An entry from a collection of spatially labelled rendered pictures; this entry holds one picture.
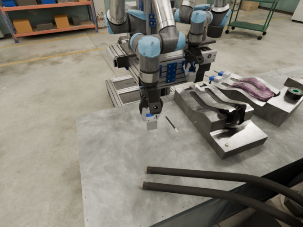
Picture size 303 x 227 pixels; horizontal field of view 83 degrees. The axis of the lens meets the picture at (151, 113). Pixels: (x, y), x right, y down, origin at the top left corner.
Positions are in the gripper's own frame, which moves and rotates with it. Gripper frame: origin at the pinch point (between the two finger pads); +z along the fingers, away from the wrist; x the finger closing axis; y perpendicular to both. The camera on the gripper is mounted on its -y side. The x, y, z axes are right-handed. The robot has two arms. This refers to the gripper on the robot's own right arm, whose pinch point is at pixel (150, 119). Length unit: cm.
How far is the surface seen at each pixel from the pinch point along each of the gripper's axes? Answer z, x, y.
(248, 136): 9.0, -45.5, -13.6
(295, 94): 1, -83, 2
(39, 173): 95, 98, 50
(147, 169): 12.2, 5.8, -17.7
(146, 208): 15.0, 9.3, -31.9
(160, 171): 11.0, 0.7, -20.7
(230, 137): 9.0, -36.8, -12.1
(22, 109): 94, 143, 157
